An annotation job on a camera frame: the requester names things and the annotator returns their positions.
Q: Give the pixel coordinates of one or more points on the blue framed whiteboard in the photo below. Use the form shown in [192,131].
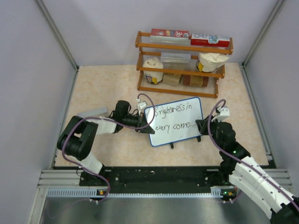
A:
[171,121]

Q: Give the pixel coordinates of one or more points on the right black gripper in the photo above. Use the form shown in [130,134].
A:
[202,125]

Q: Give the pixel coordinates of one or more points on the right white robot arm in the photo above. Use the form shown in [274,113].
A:
[240,169]

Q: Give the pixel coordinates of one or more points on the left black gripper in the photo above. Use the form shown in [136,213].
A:
[141,120]

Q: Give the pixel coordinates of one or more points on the wooden three tier rack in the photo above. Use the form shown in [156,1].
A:
[212,89]

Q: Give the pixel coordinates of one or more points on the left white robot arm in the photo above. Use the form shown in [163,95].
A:
[77,139]

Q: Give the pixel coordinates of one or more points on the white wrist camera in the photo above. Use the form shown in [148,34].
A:
[222,113]
[140,105]

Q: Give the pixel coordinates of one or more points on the white bag right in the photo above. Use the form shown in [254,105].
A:
[209,62]

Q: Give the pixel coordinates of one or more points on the red foil box left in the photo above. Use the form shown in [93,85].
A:
[165,33]

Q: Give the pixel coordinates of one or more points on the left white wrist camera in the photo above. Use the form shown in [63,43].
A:
[140,105]

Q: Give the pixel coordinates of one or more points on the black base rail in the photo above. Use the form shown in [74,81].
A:
[158,180]

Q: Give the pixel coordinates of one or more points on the clear plastic box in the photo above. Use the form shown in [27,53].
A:
[167,57]

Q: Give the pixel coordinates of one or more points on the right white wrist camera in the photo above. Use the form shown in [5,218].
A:
[222,113]

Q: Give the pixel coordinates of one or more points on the brown cardboard box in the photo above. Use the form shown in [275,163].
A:
[172,78]

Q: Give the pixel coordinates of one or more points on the red white box right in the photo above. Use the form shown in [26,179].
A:
[210,40]

